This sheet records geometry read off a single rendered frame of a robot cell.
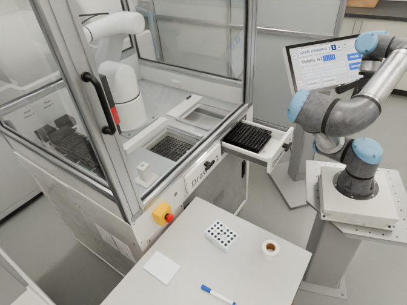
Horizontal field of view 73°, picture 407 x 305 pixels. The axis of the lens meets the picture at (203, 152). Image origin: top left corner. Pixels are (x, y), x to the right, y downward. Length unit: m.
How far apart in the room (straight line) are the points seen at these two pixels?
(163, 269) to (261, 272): 0.38
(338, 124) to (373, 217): 0.57
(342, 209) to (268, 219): 1.01
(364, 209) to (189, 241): 0.75
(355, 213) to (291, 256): 0.33
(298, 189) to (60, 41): 2.10
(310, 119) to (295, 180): 1.60
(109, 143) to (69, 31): 0.32
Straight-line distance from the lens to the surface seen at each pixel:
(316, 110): 0.91
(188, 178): 1.26
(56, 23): 0.73
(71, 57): 0.75
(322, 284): 2.02
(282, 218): 2.28
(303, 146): 2.25
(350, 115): 0.90
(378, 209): 1.38
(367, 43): 1.20
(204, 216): 1.31
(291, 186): 2.45
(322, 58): 1.93
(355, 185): 1.36
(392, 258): 2.33
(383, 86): 1.01
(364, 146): 1.29
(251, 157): 1.42
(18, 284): 0.56
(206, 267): 1.18
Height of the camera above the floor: 1.81
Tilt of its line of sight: 40 degrees down
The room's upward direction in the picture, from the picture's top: 6 degrees counter-clockwise
